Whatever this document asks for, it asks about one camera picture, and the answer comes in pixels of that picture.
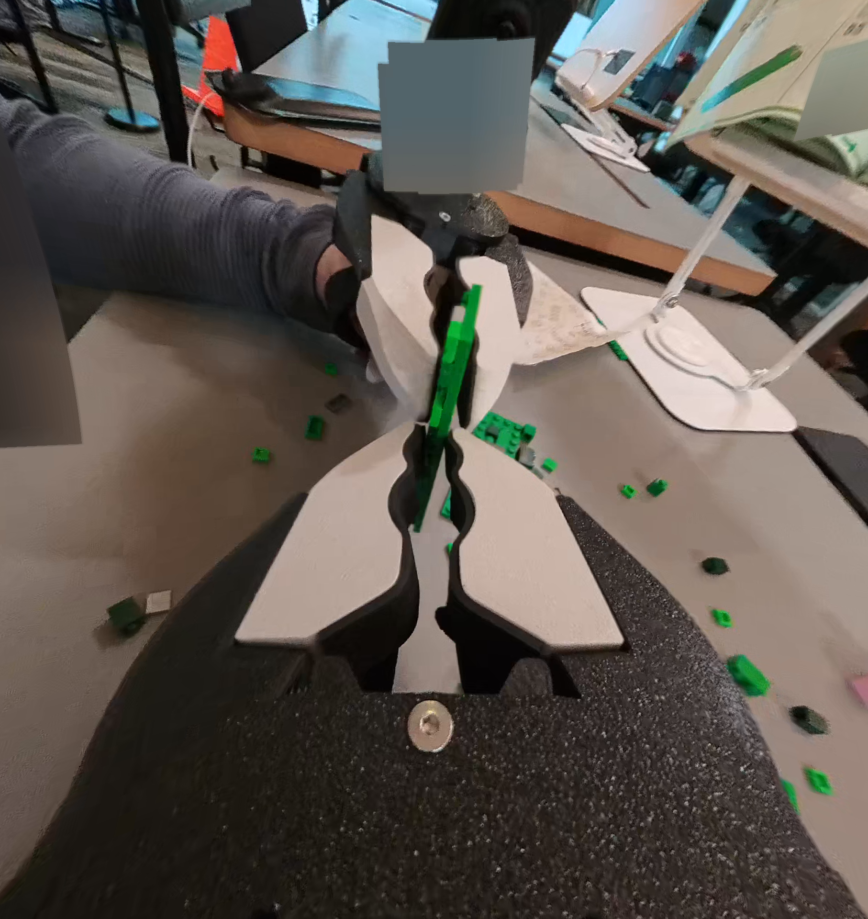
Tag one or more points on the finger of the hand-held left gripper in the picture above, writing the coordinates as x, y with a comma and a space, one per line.
495, 337
398, 330

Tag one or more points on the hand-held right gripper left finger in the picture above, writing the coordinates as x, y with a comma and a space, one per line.
333, 553

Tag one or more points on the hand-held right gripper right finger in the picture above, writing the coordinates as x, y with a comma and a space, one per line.
534, 567

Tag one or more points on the green brick plate assembly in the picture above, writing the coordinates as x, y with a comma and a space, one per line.
448, 373

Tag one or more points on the person's left forearm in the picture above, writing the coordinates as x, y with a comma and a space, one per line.
154, 215

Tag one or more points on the neighbouring desk with wooden edge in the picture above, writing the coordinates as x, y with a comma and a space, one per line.
563, 165

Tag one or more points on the grey desk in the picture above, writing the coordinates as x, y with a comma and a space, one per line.
190, 502

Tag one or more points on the person's left hand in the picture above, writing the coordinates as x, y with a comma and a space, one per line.
326, 280

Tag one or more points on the printed paper sheet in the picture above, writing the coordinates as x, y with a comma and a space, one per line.
556, 323

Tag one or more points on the green brick cluster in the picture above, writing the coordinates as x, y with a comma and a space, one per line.
502, 431

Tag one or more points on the dark green brick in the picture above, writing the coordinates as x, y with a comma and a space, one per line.
127, 616
715, 566
809, 719

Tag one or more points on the small pale grey tile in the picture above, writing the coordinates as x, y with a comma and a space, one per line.
158, 601

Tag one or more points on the white book stand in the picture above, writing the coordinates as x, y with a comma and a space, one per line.
692, 388

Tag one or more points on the pale book stand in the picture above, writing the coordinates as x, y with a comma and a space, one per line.
656, 36

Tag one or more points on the black chair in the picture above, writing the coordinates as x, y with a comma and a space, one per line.
262, 25

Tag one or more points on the orange traffic cone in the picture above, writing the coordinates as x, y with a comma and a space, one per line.
217, 50

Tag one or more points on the open instruction booklet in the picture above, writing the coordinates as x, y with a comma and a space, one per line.
750, 79

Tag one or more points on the black flat tablet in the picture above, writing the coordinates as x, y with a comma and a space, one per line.
854, 474

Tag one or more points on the black pole stand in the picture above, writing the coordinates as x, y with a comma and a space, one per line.
129, 119

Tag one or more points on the black metal post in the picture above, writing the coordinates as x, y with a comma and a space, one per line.
167, 72

